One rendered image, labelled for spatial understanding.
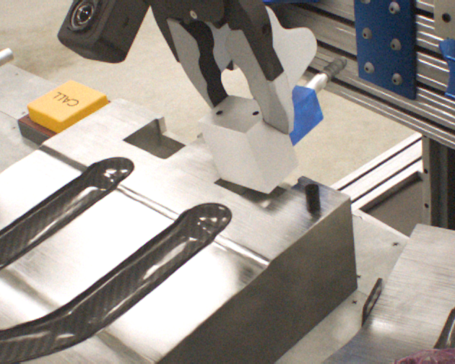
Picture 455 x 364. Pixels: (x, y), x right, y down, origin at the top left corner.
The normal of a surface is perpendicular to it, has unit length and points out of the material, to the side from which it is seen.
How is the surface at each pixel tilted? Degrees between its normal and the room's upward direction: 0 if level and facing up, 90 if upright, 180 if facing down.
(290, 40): 72
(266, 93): 98
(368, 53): 90
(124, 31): 81
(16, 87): 0
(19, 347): 27
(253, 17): 67
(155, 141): 90
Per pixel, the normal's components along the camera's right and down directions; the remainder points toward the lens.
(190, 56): -0.66, 0.61
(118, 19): 0.68, 0.20
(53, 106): -0.14, -0.80
